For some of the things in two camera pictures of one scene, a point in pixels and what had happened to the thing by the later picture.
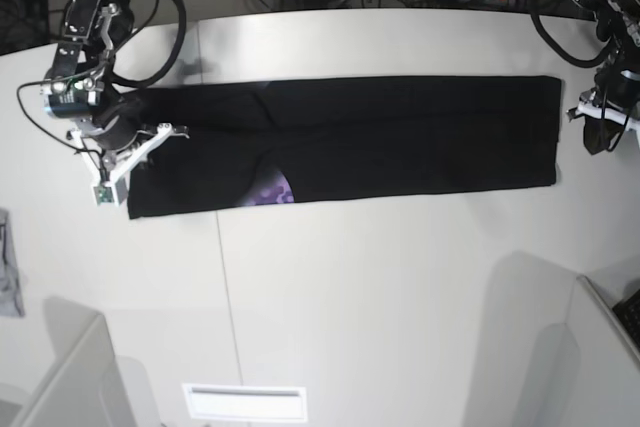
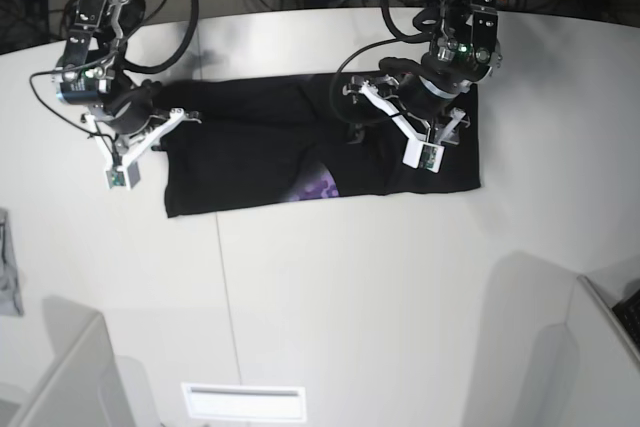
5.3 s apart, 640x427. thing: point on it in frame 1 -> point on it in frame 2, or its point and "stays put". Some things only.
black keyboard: x=627 y=312 stays put
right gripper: x=615 y=93 -> x=420 y=98
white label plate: x=245 y=401 stays put
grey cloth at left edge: x=11 y=291 stays put
